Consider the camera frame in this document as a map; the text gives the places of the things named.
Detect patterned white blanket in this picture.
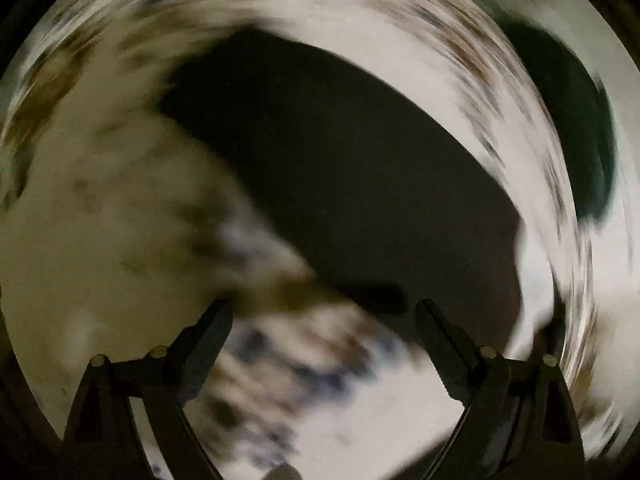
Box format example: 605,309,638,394
0,0,640,480

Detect dark green cloth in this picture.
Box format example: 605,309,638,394
500,15,618,223

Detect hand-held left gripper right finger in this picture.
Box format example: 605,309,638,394
415,298,587,480

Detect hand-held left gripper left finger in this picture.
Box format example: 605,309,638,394
62,298,234,480

